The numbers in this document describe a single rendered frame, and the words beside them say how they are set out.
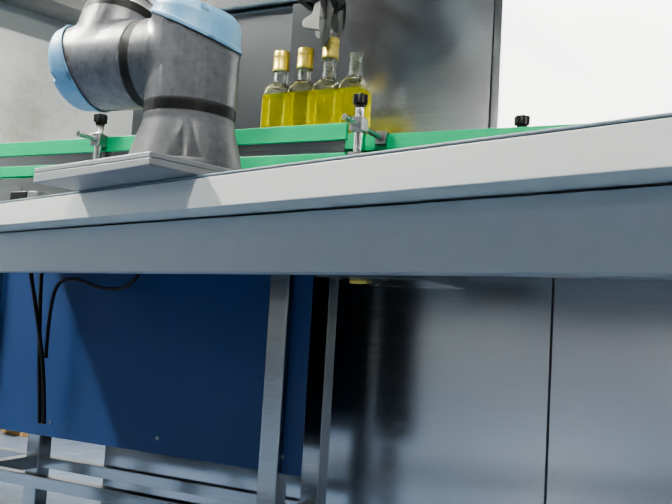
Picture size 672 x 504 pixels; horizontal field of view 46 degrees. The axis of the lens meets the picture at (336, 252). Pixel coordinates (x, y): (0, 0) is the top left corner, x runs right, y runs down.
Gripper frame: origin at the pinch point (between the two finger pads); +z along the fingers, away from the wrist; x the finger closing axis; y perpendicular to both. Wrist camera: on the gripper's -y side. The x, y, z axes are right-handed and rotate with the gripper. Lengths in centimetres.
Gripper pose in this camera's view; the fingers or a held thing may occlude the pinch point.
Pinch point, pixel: (331, 43)
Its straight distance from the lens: 168.5
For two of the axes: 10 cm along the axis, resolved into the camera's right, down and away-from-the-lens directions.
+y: -9.0, -0.1, 4.3
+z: -0.6, 9.9, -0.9
